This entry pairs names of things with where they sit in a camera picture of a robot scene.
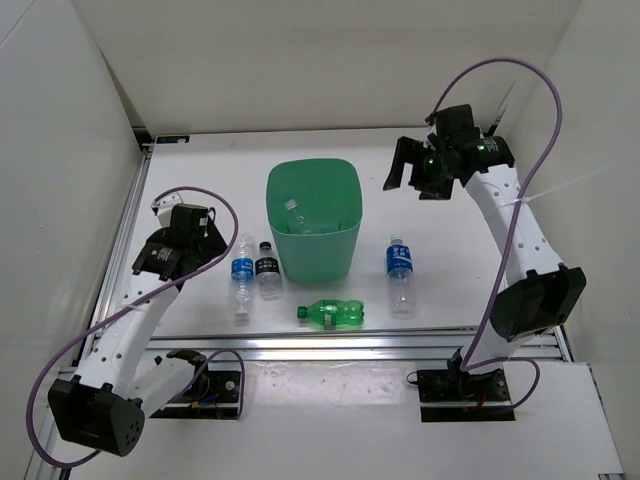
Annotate aluminium frame rail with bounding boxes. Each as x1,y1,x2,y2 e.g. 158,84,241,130
144,328,474,363

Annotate white cable tie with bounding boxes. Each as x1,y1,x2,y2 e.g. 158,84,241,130
494,167,614,211

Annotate black label plastic bottle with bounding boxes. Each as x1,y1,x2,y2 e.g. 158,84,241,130
254,241,282,300

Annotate blue label bottle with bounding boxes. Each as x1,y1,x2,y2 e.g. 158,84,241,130
385,235,416,317
230,233,255,321

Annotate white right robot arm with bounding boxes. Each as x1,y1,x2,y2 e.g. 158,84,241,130
384,135,586,400

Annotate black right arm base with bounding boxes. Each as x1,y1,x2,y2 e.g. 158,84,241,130
406,354,515,423

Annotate clear unlabelled plastic bottle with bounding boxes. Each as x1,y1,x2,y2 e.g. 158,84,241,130
284,199,343,235

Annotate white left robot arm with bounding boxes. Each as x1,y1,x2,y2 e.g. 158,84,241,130
47,216,227,457

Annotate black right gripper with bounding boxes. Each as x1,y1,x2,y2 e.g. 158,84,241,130
382,137,456,201

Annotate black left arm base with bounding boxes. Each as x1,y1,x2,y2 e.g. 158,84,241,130
150,348,246,420

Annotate green plastic soda bottle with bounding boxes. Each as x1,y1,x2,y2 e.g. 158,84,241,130
296,300,364,330

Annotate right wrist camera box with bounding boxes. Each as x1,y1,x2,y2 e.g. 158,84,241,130
426,104,481,151

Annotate green plastic bin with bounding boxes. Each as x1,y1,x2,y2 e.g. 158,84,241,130
266,158,363,284

